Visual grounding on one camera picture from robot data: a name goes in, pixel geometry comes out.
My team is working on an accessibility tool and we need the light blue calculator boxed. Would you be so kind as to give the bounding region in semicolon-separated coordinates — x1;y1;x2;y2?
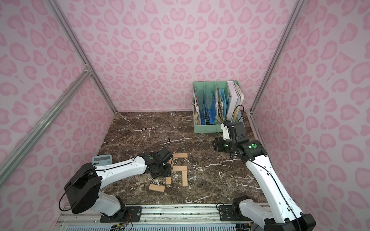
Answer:
92;155;112;166

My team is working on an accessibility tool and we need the blue folder in organizer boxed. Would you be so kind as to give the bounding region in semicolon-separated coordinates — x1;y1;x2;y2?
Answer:
204;89;216;124

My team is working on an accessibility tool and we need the green file organizer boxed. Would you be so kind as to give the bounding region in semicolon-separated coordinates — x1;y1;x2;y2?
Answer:
192;81;231;134

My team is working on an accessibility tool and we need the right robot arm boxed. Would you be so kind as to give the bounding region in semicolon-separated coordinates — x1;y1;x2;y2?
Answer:
213;121;316;231

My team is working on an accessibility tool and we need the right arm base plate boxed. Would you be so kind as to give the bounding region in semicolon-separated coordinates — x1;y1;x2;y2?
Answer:
216;203;242;221

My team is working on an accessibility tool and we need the aluminium front rail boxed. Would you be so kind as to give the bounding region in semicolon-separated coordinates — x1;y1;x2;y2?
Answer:
54;203;304;231

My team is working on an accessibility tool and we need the wooden block angled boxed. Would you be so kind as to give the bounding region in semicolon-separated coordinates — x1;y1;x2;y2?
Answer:
182;171;188;187

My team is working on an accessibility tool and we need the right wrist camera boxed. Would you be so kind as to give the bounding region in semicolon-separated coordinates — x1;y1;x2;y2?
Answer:
221;122;230;140

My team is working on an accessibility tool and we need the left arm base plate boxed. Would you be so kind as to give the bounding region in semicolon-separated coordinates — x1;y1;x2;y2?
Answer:
100;206;143;223

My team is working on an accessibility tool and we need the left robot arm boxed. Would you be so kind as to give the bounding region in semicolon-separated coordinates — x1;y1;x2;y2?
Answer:
64;147;173;221

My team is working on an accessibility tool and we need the white book in organizer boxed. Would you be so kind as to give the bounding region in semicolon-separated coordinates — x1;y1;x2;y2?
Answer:
226;81;241;121

